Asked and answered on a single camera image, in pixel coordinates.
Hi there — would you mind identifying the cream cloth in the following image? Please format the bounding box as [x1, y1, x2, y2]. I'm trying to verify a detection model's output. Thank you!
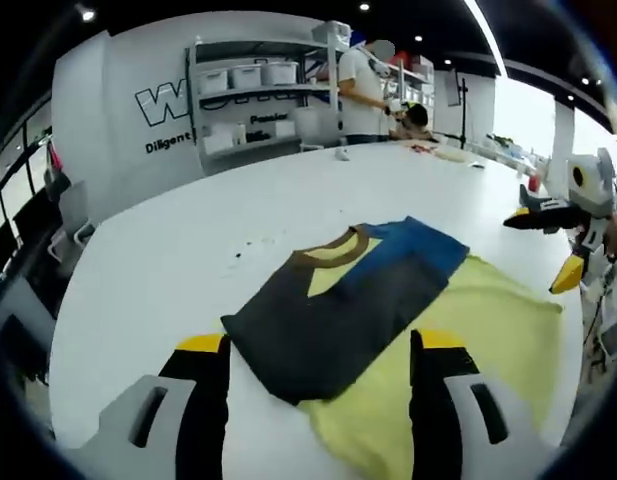
[434, 146, 470, 164]

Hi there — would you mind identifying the row of white storage bins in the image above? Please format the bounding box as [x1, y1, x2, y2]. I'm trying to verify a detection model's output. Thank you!
[196, 60, 298, 96]

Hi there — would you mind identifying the pink hanging garment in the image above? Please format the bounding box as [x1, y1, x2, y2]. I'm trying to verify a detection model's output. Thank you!
[43, 139, 65, 174]

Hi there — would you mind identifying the white office chair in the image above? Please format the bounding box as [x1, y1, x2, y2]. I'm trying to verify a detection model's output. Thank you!
[46, 178, 98, 262]

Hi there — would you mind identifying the grey metal shelving rack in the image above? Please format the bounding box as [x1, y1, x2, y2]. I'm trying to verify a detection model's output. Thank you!
[184, 19, 435, 175]

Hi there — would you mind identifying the black tripod stand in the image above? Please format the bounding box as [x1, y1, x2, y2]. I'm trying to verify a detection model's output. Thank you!
[454, 76, 475, 150]

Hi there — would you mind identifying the black monitor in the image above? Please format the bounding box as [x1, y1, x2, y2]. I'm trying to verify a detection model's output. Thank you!
[10, 192, 55, 244]

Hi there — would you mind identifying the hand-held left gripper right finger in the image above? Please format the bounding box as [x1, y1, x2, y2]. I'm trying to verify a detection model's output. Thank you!
[409, 328, 564, 480]

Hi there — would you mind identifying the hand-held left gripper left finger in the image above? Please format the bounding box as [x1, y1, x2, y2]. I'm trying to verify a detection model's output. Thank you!
[80, 332, 232, 480]

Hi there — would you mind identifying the yellow blue grey garment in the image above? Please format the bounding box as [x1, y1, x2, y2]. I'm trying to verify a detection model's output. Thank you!
[220, 215, 564, 480]

